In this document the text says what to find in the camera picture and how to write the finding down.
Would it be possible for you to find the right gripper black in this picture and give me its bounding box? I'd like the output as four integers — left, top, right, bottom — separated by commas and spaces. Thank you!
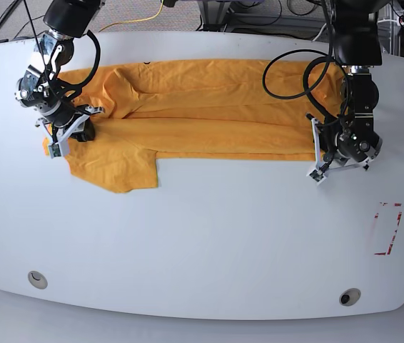
43, 105, 96, 142

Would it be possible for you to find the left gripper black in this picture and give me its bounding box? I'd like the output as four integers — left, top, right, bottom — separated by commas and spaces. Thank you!
319, 123, 352, 163

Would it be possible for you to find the orange t-shirt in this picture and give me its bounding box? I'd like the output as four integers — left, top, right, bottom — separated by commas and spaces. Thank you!
41, 59, 349, 194

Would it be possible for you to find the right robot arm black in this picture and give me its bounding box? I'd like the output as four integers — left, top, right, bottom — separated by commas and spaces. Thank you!
15, 0, 105, 142

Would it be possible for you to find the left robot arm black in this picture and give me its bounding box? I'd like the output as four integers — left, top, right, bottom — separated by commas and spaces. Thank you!
328, 0, 387, 164

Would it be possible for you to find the red tape rectangle marking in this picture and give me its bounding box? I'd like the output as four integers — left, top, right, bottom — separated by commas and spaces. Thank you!
371, 202, 403, 256

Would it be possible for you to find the left table grommet hole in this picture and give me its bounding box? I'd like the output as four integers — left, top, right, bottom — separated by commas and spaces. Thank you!
28, 271, 48, 289

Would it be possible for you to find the table grommet hole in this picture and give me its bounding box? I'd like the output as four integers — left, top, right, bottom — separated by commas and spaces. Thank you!
339, 288, 361, 307
28, 271, 48, 289

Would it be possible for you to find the right table grommet hole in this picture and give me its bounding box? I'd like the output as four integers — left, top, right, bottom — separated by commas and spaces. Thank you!
339, 288, 361, 307

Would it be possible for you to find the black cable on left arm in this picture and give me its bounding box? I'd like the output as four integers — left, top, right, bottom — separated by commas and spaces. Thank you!
262, 0, 349, 122

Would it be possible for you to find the yellow cable on floor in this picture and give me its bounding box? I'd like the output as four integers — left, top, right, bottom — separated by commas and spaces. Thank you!
98, 0, 163, 34

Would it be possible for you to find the aluminium frame rail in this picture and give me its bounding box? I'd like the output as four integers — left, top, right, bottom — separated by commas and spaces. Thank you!
197, 1, 325, 40

